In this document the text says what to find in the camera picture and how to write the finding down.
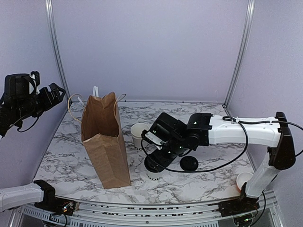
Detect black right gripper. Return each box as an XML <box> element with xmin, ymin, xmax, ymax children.
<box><xmin>147</xmin><ymin>138</ymin><xmax>188</xmax><ymax>173</ymax></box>

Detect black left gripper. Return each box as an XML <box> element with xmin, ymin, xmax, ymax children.
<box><xmin>14</xmin><ymin>82</ymin><xmax>65</xmax><ymax>122</ymax></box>

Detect black plastic cup lid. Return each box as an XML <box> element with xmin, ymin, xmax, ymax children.
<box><xmin>144</xmin><ymin>157</ymin><xmax>159</xmax><ymax>173</ymax></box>

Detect white paper coffee cup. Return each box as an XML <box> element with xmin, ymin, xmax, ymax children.
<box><xmin>146</xmin><ymin>170</ymin><xmax>163</xmax><ymax>181</ymax></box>

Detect brown paper bag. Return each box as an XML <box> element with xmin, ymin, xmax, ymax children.
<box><xmin>74</xmin><ymin>92</ymin><xmax>131</xmax><ymax>189</ymax></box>

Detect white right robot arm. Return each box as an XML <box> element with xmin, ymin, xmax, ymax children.
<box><xmin>141</xmin><ymin>112</ymin><xmax>296</xmax><ymax>217</ymax></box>

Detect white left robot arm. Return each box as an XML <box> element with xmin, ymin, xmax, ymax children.
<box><xmin>0</xmin><ymin>71</ymin><xmax>76</xmax><ymax>217</ymax></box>

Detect black cup lid stack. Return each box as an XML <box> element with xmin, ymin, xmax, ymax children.
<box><xmin>180</xmin><ymin>156</ymin><xmax>198</xmax><ymax>172</ymax></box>

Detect stacked white paper cups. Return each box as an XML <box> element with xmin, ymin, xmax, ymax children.
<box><xmin>130</xmin><ymin>123</ymin><xmax>150</xmax><ymax>150</ymax></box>

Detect white cup with stirrers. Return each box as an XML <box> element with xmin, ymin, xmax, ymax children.
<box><xmin>77</xmin><ymin>86</ymin><xmax>99</xmax><ymax>106</ymax></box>

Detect white orange paper cup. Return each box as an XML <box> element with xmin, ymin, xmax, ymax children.
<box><xmin>236</xmin><ymin>172</ymin><xmax>253</xmax><ymax>191</ymax></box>

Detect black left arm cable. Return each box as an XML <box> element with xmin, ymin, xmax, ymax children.
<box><xmin>15</xmin><ymin>115</ymin><xmax>40</xmax><ymax>133</ymax></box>

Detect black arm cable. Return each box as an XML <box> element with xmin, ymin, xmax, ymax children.
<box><xmin>15</xmin><ymin>115</ymin><xmax>40</xmax><ymax>133</ymax></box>
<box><xmin>141</xmin><ymin>117</ymin><xmax>303</xmax><ymax>173</ymax></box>

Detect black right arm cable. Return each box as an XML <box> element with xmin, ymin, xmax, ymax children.
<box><xmin>141</xmin><ymin>117</ymin><xmax>303</xmax><ymax>173</ymax></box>

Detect left aluminium frame post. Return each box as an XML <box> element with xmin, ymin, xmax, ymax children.
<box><xmin>45</xmin><ymin>0</ymin><xmax>71</xmax><ymax>100</ymax></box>

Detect aluminium frame post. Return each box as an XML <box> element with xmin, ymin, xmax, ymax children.
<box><xmin>223</xmin><ymin>0</ymin><xmax>256</xmax><ymax>108</ymax></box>
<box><xmin>45</xmin><ymin>0</ymin><xmax>71</xmax><ymax>100</ymax></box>

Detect right aluminium frame post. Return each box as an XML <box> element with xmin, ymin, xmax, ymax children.
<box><xmin>223</xmin><ymin>0</ymin><xmax>256</xmax><ymax>108</ymax></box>

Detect aluminium front rail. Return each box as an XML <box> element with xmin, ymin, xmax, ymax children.
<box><xmin>8</xmin><ymin>191</ymin><xmax>285</xmax><ymax>227</ymax></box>

